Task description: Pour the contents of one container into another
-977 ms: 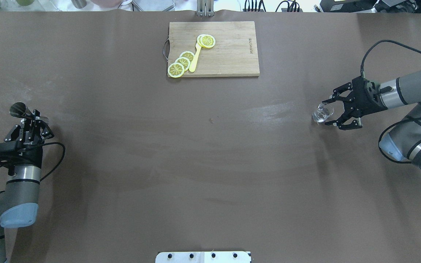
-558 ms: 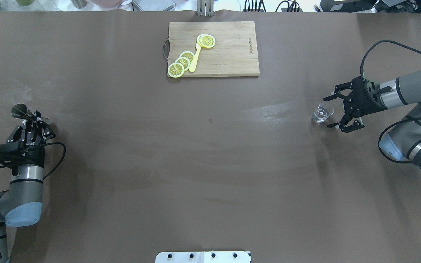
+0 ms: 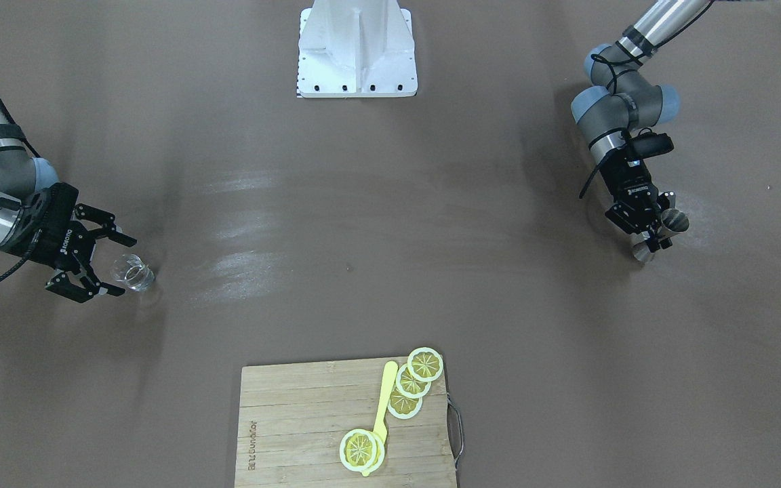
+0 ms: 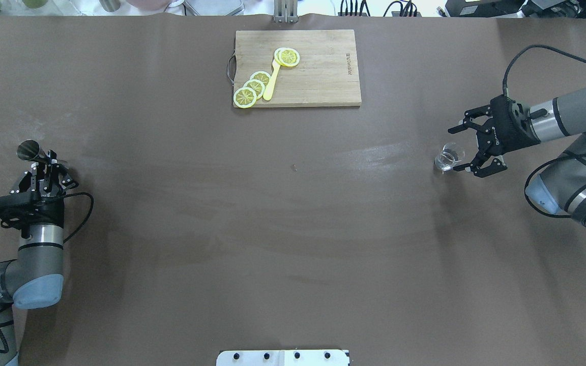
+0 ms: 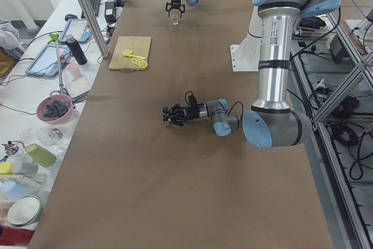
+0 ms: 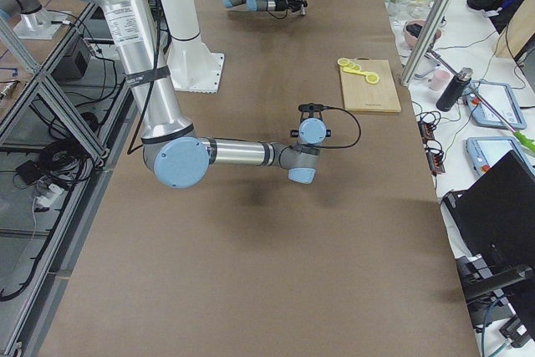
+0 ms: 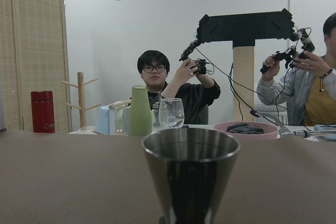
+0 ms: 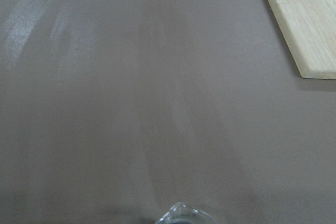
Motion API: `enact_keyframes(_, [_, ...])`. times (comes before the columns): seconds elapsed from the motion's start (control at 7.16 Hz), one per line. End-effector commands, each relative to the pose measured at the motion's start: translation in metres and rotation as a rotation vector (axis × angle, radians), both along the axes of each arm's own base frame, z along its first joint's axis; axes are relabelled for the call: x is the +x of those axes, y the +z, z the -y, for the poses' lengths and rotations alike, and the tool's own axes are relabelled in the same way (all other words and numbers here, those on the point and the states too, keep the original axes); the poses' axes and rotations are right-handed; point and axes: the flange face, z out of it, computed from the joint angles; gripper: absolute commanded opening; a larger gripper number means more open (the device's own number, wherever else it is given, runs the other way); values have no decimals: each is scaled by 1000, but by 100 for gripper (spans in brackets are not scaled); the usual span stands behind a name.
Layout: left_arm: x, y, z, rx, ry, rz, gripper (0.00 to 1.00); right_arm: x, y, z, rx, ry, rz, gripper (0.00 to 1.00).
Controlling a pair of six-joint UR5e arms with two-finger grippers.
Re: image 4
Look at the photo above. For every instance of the lemon slice end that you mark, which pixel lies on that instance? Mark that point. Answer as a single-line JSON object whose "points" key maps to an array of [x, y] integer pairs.
{"points": [[245, 97]]}

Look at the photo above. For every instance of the aluminium frame post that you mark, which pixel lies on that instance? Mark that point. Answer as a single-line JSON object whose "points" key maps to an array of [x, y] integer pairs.
{"points": [[286, 11]]}

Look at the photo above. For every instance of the lemon slice on spoon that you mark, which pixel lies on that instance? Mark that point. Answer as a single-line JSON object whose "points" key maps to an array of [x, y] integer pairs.
{"points": [[287, 57]]}

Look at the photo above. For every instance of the wooden cutting board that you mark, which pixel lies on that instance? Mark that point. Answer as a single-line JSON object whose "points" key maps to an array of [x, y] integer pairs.
{"points": [[327, 75]]}

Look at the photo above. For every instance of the white camera pillar base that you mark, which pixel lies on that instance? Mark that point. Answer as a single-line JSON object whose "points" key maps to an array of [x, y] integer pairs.
{"points": [[284, 357]]}

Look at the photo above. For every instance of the yellow plastic spoon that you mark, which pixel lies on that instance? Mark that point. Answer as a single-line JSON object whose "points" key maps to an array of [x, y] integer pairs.
{"points": [[269, 89]]}

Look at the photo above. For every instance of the clear glass cup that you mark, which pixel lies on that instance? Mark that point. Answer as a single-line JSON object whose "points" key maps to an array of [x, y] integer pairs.
{"points": [[448, 157]]}

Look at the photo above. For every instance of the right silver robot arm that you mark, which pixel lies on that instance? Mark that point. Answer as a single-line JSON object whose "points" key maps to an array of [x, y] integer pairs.
{"points": [[557, 188]]}

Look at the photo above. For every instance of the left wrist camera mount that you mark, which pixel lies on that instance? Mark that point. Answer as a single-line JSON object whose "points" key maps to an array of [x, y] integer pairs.
{"points": [[19, 211]]}

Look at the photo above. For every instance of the lemon slice middle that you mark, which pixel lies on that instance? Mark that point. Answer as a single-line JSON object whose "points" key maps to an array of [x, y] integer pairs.
{"points": [[257, 86]]}

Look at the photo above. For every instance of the steel measuring jigger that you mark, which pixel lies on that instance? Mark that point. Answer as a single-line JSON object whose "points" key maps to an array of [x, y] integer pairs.
{"points": [[31, 151]]}

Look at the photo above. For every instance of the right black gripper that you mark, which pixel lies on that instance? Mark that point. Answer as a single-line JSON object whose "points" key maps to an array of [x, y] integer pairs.
{"points": [[507, 136]]}

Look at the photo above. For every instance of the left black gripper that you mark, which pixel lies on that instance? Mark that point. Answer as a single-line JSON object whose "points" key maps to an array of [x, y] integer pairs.
{"points": [[49, 207]]}

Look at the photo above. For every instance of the lemon slice near spoon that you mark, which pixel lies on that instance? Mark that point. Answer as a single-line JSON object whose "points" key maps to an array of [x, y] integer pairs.
{"points": [[261, 76]]}

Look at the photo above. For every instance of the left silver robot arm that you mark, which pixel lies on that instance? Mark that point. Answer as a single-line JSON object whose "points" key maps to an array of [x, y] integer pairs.
{"points": [[33, 280]]}

